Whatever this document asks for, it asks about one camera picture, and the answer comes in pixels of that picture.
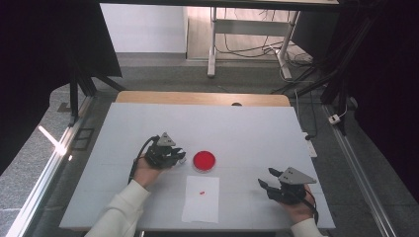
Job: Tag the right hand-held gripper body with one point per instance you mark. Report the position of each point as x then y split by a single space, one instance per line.
291 192

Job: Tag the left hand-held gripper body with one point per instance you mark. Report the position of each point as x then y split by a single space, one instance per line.
161 156

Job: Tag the round red ink pad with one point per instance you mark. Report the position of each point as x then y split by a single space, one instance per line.
204 160

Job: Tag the white paper sheet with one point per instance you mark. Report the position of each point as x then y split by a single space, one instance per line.
201 207

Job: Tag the person's right hand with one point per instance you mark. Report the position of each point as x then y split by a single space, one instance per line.
301 212

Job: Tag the person's left hand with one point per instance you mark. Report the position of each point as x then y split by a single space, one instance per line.
146 173

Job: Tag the white power strip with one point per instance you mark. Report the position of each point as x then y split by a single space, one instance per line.
311 149

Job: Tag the white cover board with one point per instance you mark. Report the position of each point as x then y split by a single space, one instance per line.
247 131

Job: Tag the wooden table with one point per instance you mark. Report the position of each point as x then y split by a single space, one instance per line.
197 98

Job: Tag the dark table grommet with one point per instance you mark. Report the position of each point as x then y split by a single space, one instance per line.
236 104

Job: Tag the white power adapter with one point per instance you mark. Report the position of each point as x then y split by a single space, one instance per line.
334 119

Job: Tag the black tripod stand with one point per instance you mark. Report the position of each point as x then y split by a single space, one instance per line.
74 98

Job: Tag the black curtain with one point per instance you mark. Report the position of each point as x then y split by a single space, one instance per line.
388 98
33 65

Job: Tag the aluminium floor rail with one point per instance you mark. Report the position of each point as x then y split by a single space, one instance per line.
359 177
42 184

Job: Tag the dark floor hatch frame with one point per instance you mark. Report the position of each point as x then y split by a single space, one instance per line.
82 139

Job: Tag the white metal desk frame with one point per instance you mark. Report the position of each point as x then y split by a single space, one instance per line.
250 27

